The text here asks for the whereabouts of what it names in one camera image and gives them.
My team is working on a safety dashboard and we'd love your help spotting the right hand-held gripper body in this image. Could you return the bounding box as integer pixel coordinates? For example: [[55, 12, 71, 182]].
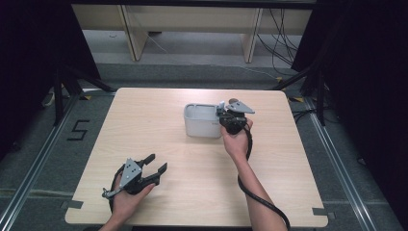
[[218, 99, 256, 136]]

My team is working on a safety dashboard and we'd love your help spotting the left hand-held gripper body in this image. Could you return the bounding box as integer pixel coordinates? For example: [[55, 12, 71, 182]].
[[101, 157, 147, 200]]

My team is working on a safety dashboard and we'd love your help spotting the white plastic holder box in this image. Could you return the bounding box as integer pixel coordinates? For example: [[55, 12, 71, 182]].
[[183, 103, 224, 140]]

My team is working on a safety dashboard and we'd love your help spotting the person's right hand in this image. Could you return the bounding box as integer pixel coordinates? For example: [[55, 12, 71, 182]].
[[220, 117, 255, 164]]

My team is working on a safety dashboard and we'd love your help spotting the person's left hand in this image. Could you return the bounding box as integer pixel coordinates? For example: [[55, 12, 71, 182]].
[[110, 177, 157, 221]]

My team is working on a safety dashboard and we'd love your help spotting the grey tape piece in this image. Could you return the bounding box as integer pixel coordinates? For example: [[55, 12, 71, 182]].
[[60, 199, 85, 211], [312, 207, 337, 220]]

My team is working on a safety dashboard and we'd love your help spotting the black metal stand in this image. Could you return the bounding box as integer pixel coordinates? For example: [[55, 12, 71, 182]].
[[271, 63, 327, 127], [52, 64, 117, 127]]

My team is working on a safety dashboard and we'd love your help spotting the beige wooden bench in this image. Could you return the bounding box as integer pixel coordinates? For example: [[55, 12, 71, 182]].
[[70, 3, 314, 64]]

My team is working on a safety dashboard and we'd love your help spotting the black curtain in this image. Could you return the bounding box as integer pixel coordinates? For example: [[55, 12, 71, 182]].
[[0, 0, 101, 162], [291, 0, 408, 222]]

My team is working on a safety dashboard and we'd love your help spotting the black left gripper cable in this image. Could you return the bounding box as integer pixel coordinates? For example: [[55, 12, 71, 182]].
[[108, 164, 127, 214]]

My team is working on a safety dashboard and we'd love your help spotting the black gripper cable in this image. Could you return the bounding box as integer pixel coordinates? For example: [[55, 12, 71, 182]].
[[237, 124, 292, 231], [108, 164, 127, 214]]

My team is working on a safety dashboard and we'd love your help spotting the black floor cable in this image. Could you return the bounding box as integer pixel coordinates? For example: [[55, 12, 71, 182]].
[[291, 108, 319, 123]]

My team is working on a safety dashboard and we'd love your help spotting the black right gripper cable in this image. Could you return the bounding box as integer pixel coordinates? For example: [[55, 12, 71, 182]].
[[237, 124, 292, 231]]

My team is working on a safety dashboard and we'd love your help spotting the bundle of black cables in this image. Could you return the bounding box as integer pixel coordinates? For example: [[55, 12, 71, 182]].
[[256, 8, 300, 77]]

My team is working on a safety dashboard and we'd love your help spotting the metal floor rail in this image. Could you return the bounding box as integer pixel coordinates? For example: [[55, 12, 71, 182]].
[[303, 95, 377, 231], [0, 94, 80, 231]]

